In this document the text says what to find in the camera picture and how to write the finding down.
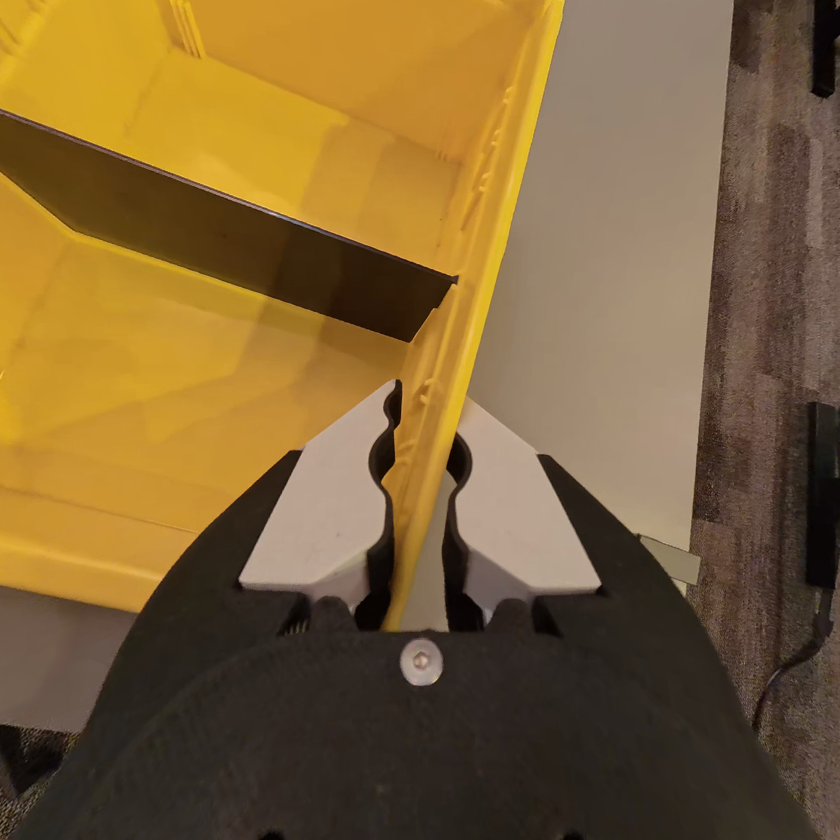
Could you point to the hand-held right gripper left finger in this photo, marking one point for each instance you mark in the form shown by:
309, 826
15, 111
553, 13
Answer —
308, 518

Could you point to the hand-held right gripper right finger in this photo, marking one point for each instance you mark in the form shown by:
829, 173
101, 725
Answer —
525, 518

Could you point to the yellow plastic bin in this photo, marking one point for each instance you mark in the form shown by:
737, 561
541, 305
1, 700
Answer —
197, 394

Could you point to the black bin divider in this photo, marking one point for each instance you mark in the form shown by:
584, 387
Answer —
197, 229

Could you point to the black bar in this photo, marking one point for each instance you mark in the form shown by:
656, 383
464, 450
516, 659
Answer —
825, 46

